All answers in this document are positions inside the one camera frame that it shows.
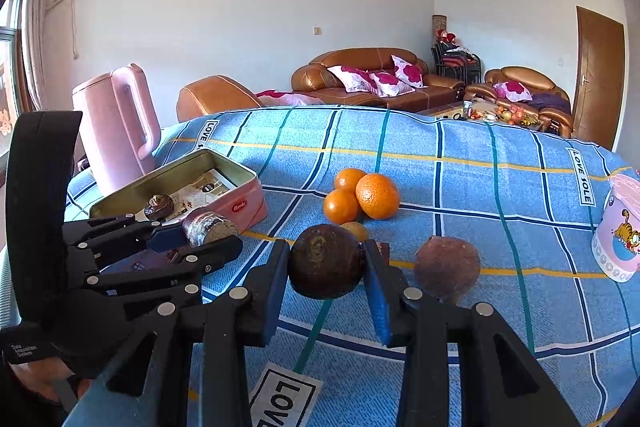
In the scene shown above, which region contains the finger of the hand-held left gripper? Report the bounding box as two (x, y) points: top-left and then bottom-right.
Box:
(92, 234), (244, 308)
(62, 213), (187, 258)

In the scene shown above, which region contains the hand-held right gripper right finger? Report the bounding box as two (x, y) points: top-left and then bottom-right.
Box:
(361, 238), (583, 427)

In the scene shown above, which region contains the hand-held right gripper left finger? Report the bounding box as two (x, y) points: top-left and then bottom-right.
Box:
(65, 239), (292, 427)

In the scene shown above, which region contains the pink metal tin box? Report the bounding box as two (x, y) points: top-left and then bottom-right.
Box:
(89, 148), (268, 240)

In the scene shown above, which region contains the dark brown passion fruit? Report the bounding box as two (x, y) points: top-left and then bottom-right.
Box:
(288, 224), (365, 300)

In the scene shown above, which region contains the yellowish brown round fruit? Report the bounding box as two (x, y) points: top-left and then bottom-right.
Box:
(340, 221), (370, 243)

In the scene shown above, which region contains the small orange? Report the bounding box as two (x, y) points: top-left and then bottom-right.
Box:
(334, 168), (368, 194)
(323, 188), (362, 225)

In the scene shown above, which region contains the person's left hand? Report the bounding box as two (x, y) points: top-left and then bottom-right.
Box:
(10, 354), (91, 413)

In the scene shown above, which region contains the printed paper packet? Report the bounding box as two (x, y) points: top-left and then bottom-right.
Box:
(170, 172), (236, 220)

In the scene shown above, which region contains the reddish brown passion fruit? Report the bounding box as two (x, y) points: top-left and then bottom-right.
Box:
(414, 235), (482, 303)

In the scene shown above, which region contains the pink electric kettle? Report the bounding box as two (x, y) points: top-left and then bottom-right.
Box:
(72, 63), (162, 192)

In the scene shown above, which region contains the large orange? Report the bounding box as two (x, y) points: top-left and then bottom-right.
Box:
(355, 173), (401, 220)

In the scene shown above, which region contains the blue plaid blanket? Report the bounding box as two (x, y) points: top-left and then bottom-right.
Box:
(65, 104), (640, 427)

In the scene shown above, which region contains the window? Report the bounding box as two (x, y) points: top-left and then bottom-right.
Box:
(0, 0), (26, 158)

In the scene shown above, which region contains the brown leather chaise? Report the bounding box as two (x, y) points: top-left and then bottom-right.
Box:
(176, 75), (263, 122)

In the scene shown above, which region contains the pink floral throw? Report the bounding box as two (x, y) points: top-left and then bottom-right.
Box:
(255, 89), (326, 106)

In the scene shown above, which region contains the pale curtain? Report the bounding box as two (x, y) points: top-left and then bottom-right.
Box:
(20, 0), (61, 112)

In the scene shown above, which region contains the glass coffee table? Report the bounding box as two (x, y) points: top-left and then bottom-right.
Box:
(415, 99), (546, 130)

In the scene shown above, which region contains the brown leather sofa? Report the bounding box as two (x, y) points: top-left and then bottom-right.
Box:
(291, 48), (466, 110)

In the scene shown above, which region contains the pink floral pillow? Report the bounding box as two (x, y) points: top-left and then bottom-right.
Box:
(369, 71), (416, 98)
(492, 82), (533, 102)
(391, 55), (428, 88)
(326, 65), (378, 92)

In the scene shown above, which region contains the pile of small table clutter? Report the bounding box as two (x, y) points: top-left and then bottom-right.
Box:
(462, 101), (543, 128)

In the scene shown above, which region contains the pink cartoon cat cup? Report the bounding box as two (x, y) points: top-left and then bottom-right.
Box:
(591, 173), (640, 282)

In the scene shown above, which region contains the stack of dark chairs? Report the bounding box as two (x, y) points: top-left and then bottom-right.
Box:
(431, 41), (482, 84)

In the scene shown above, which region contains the purple blanket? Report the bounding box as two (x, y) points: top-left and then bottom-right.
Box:
(532, 93), (571, 115)

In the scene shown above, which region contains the brown leather armchair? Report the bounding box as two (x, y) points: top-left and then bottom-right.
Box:
(465, 66), (572, 138)

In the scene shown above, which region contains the brown wooden door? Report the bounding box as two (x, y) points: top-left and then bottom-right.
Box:
(571, 6), (627, 150)

